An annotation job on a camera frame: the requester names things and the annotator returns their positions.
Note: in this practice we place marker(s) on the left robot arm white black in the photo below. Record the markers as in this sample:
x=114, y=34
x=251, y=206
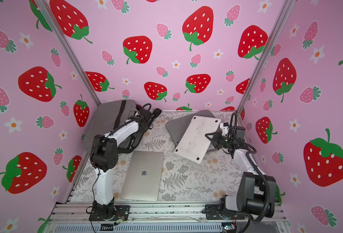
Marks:
x=117, y=127

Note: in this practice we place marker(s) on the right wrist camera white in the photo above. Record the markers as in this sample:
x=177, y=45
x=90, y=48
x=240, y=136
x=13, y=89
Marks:
x=226, y=129

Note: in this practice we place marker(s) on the right rear aluminium post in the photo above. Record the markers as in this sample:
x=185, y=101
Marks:
x=277, y=29

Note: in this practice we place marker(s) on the left rear aluminium post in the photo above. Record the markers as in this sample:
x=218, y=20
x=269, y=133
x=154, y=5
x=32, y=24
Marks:
x=68, y=23

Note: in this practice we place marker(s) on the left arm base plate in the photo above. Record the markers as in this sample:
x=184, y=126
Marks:
x=111, y=213

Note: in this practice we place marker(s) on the aluminium post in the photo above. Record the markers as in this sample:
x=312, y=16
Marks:
x=277, y=29
x=68, y=23

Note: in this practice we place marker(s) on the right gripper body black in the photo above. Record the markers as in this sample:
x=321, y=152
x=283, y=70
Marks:
x=218, y=140

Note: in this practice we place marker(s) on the silver laptop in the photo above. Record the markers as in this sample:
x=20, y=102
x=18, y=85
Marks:
x=143, y=176
x=193, y=144

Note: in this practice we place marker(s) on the aluminium frame rail front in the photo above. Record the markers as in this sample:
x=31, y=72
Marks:
x=159, y=217

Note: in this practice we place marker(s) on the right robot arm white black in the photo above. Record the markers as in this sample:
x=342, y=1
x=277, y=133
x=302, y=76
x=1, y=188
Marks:
x=256, y=195

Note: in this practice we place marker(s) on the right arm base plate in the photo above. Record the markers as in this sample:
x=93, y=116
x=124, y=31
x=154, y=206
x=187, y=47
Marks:
x=215, y=212

